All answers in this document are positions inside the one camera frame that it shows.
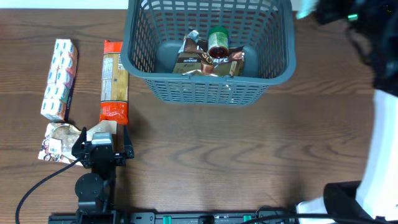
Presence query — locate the tissue pack multipack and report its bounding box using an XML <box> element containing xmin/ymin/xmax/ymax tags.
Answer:
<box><xmin>40</xmin><ymin>39</ymin><xmax>78</xmax><ymax>122</ymax></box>

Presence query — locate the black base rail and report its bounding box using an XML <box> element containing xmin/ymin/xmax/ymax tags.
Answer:
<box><xmin>48</xmin><ymin>210</ymin><xmax>287</xmax><ymax>224</ymax></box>

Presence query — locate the crumpled snack bag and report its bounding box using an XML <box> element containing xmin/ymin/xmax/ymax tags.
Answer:
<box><xmin>37</xmin><ymin>119</ymin><xmax>118</xmax><ymax>166</ymax></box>

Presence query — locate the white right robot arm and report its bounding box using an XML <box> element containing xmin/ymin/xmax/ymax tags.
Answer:
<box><xmin>296</xmin><ymin>0</ymin><xmax>397</xmax><ymax>223</ymax></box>

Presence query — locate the red spaghetti packet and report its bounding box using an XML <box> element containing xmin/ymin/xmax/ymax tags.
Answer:
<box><xmin>99</xmin><ymin>40</ymin><xmax>129</xmax><ymax>125</ymax></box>

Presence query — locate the gold coffee bag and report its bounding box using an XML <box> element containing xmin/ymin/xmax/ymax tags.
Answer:
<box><xmin>173</xmin><ymin>30</ymin><xmax>245</xmax><ymax>77</ymax></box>

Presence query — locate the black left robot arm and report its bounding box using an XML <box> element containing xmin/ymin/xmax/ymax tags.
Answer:
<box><xmin>72</xmin><ymin>127</ymin><xmax>134</xmax><ymax>223</ymax></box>

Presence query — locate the green lid jar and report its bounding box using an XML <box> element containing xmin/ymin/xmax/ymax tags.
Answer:
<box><xmin>208</xmin><ymin>26</ymin><xmax>229</xmax><ymax>58</ymax></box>

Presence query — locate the teal wipes packet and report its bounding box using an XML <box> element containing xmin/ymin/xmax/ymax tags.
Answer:
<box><xmin>296</xmin><ymin>0</ymin><xmax>320</xmax><ymax>20</ymax></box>

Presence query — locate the grey plastic basket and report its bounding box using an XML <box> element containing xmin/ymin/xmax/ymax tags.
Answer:
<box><xmin>121</xmin><ymin>0</ymin><xmax>296</xmax><ymax>105</ymax></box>

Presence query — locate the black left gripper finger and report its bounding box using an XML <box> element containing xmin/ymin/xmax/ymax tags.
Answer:
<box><xmin>74</xmin><ymin>127</ymin><xmax>86</xmax><ymax>149</ymax></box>
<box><xmin>123</xmin><ymin>126</ymin><xmax>133</xmax><ymax>152</ymax></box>

